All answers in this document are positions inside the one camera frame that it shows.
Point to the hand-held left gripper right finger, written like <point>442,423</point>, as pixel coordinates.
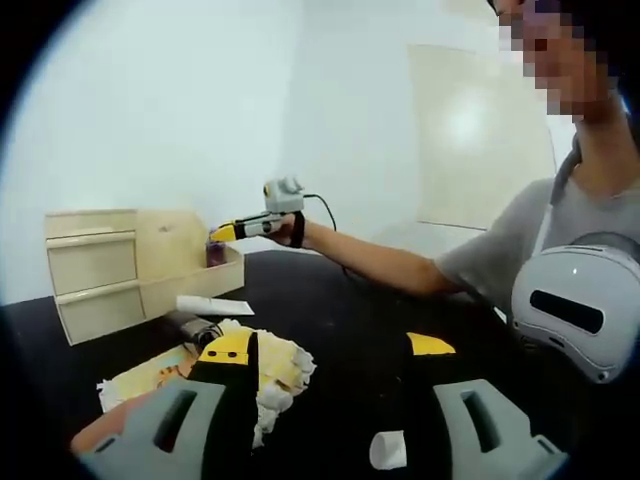
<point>505,435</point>

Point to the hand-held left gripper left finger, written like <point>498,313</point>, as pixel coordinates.
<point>135,440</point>

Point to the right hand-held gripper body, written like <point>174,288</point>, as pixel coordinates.
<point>285,197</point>

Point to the purple cosmetic bottle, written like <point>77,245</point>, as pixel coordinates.
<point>216,255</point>

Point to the cream desktop drawer organizer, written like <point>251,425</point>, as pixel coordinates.
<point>165,250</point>

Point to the white cosmetic tube bottle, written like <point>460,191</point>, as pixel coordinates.
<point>387,450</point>
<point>215,305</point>

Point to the cream plastic drawer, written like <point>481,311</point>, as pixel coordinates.
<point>90,265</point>
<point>100,315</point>

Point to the person's left hand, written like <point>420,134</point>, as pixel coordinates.
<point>105,422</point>

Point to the person's right hand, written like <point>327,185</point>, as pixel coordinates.
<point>285,232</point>

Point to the black table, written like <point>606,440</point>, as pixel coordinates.
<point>350,320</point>

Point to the white chest-worn device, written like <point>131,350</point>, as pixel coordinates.
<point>560,280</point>

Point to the person in grey shirt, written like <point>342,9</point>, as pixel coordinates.
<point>500,240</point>

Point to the cream door panel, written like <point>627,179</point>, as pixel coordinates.
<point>475,125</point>

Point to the person's neck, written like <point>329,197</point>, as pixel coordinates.
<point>607,150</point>

